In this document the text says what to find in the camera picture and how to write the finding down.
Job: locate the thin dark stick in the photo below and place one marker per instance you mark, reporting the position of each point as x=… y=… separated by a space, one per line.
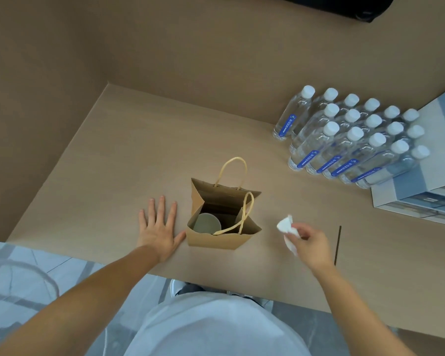
x=337 y=245

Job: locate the dark white-soled shoe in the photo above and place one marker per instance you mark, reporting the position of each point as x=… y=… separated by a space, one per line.
x=187 y=289

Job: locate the person's right forearm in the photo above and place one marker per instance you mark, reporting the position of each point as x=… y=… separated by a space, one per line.
x=356 y=315

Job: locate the black bag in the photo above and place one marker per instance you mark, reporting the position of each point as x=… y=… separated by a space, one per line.
x=341 y=5

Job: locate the grey-green round cup lid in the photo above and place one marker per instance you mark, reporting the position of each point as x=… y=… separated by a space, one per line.
x=206 y=223

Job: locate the person's left little finger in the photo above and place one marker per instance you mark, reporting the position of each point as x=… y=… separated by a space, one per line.
x=143 y=220

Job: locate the white tissue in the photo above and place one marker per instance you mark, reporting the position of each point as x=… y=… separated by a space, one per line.
x=284 y=226

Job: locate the person's right hand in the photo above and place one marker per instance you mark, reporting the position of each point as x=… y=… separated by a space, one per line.
x=315 y=250

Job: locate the person's left hand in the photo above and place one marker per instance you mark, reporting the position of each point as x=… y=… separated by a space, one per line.
x=158 y=237

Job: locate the group of clear water bottles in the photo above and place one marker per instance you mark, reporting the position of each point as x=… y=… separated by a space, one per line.
x=341 y=148

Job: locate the person's left middle finger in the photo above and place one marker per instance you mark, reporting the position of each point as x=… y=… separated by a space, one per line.
x=161 y=211

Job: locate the person's white shirt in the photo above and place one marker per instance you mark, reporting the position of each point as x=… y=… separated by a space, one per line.
x=215 y=326

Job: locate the person's left forearm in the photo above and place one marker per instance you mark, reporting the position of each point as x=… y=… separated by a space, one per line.
x=78 y=304

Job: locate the person's right thumb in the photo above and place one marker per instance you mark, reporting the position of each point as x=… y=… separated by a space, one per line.
x=293 y=235

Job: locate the person's left thumb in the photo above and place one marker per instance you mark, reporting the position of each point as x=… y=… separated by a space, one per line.
x=179 y=240

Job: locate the brown paper bag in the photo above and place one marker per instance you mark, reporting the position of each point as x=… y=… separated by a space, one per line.
x=211 y=239

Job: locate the blue and white cardboard box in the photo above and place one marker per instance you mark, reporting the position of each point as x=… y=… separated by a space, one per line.
x=435 y=159

